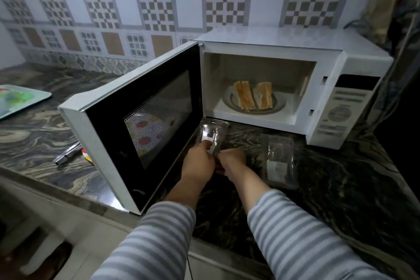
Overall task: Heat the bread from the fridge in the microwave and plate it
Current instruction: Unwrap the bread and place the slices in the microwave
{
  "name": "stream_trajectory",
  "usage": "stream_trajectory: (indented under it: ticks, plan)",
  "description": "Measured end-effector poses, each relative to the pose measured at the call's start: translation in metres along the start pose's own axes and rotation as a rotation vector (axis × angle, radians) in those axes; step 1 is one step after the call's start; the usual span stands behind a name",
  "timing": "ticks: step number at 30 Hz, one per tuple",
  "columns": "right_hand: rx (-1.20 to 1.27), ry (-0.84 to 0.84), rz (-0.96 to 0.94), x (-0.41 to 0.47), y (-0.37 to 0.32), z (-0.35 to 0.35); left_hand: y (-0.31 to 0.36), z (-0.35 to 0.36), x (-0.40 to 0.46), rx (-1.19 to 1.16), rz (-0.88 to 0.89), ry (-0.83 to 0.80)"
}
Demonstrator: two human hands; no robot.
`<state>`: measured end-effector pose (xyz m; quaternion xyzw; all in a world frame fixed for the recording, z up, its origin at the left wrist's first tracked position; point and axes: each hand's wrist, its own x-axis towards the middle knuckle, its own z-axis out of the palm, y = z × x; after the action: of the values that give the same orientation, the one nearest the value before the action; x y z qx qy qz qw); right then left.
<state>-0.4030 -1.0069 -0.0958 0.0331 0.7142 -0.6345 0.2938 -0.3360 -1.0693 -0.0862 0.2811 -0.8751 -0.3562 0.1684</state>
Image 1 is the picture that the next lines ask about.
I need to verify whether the person's left hand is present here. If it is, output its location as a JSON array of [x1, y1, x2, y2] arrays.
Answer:
[[181, 140, 216, 186]]

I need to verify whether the person's right hand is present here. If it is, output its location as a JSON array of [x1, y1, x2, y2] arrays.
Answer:
[[215, 148, 247, 184]]

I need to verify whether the clear plastic sandwich container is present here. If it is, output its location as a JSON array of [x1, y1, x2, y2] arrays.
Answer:
[[196, 117, 230, 156]]

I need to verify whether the person's left forearm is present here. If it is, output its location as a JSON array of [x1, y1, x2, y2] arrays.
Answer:
[[91, 177, 207, 280]]

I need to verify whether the person's right forearm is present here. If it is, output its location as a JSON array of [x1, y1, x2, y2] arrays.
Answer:
[[230, 168, 388, 280]]

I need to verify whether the clear plastic container lid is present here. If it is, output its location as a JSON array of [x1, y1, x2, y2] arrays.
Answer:
[[260, 134, 299, 190]]

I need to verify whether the toasted sandwich half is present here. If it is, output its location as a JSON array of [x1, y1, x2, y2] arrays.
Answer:
[[233, 81, 256, 110], [256, 82, 273, 110]]

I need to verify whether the glass microwave turntable plate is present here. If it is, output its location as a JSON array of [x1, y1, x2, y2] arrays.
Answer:
[[222, 86, 287, 115]]

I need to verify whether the microwave oven door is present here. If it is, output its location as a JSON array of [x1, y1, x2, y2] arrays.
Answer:
[[58, 41, 205, 215]]

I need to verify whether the white microwave oven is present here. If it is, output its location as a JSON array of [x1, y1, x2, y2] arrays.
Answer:
[[196, 25, 394, 150]]

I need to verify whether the pale green cutting board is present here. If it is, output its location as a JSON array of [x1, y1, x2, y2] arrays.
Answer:
[[0, 84, 52, 120]]

